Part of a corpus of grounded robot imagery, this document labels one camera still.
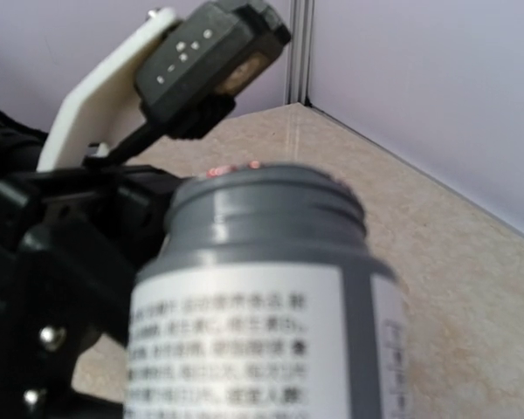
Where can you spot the orange pill bottle grey cap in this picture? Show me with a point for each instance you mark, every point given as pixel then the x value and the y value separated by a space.
pixel 265 302

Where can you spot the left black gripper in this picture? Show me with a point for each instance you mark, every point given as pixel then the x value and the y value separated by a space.
pixel 71 243

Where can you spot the left aluminium frame post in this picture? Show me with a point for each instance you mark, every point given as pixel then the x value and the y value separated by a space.
pixel 299 55

